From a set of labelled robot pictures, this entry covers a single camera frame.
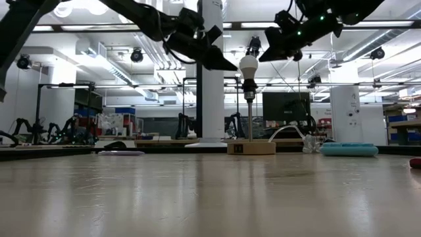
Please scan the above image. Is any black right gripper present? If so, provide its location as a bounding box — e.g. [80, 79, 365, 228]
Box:
[259, 9, 330, 63]

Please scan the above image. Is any silver ventilation duct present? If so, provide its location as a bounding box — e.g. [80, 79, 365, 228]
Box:
[341, 3, 421, 63]

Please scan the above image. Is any black upright post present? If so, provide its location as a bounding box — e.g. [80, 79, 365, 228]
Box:
[196, 62, 203, 139]

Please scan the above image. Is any black station frame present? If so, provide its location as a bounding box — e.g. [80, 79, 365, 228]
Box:
[34, 82, 96, 145]

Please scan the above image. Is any white ventilation duct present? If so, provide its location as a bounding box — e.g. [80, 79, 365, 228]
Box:
[75, 38, 159, 101]

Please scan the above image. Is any wood workbench with bins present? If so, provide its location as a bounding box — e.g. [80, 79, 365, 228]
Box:
[389, 115, 421, 146]

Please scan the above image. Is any teal calculator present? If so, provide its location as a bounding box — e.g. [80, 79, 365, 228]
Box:
[318, 142, 380, 157]

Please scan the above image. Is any black ceiling-hung camera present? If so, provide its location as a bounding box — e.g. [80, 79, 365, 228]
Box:
[130, 47, 145, 64]
[246, 35, 262, 57]
[308, 74, 322, 89]
[16, 54, 33, 70]
[370, 47, 386, 61]

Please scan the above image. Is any wooden base table lamp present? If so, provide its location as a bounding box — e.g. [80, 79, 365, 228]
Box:
[226, 78, 277, 155]

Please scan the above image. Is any lilac flat pad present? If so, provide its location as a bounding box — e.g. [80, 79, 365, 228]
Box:
[97, 149, 146, 157]

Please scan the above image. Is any white lamp cable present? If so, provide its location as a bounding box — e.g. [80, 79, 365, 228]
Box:
[268, 124, 307, 144]

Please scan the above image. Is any white kiosk cabinet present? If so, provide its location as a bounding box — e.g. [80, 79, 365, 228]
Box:
[330, 85, 362, 145]

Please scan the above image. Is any long black table rail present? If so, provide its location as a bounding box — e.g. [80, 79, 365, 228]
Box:
[0, 144, 421, 162]

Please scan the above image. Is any black monitor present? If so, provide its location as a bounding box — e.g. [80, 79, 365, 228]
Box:
[262, 92, 312, 122]

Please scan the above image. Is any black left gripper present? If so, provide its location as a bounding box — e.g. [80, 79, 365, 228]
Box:
[164, 7, 238, 72]

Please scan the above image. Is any white frosted lightbulb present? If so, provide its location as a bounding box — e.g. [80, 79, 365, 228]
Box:
[238, 55, 259, 82]

